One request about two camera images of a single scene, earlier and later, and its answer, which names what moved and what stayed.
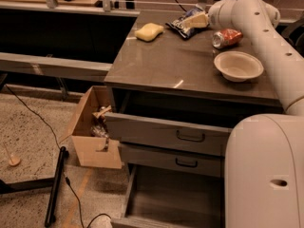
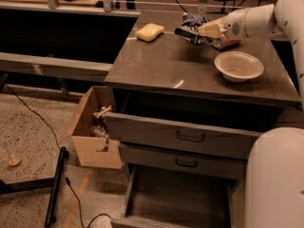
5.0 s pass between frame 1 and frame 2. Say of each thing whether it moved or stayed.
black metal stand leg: stayed
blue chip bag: moved
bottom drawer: stayed
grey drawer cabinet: stayed
